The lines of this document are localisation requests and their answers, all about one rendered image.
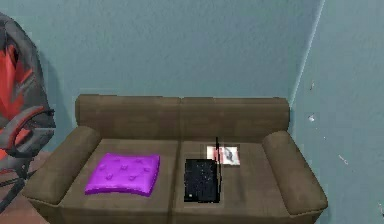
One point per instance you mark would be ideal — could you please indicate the brown sofa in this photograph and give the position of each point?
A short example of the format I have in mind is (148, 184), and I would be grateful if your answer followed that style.
(233, 120)

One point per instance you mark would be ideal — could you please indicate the white and red magazine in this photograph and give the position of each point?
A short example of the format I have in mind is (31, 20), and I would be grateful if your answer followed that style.
(230, 155)

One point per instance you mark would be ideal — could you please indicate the black laptop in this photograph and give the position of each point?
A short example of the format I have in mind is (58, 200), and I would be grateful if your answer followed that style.
(201, 180)

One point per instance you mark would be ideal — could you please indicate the purple cushion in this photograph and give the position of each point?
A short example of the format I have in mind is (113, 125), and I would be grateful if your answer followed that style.
(123, 173)

